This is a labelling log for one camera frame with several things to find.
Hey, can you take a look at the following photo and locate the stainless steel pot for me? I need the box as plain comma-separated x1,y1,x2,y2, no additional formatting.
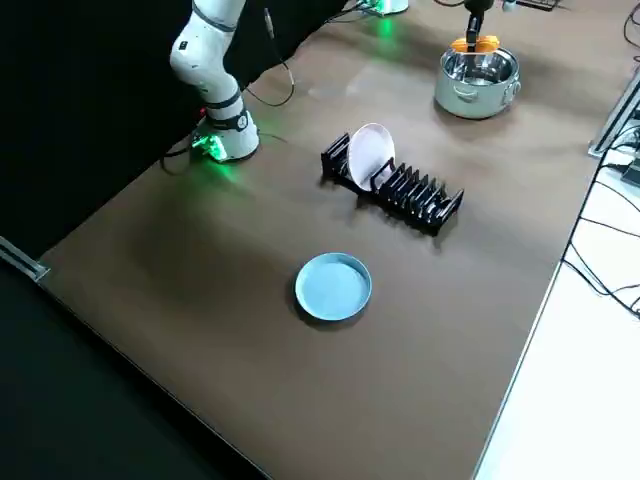
433,47,522,120

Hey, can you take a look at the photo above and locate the black desk cable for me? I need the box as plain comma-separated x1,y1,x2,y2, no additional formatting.
561,149,640,320

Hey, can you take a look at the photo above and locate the light blue plate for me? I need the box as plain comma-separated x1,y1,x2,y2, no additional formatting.
294,252,373,323

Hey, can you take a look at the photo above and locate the black cable with silver plug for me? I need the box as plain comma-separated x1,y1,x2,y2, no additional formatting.
242,6,297,107

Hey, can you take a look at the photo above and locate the aluminium camera post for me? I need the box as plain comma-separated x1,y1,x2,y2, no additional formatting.
588,69,640,159

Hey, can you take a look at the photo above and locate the white plate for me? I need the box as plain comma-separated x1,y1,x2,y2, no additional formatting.
347,122,397,193

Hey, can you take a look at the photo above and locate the aluminium frame corner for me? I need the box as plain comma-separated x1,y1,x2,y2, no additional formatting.
0,234,52,282

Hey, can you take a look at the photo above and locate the black dish rack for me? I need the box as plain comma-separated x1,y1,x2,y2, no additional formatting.
319,132,465,237

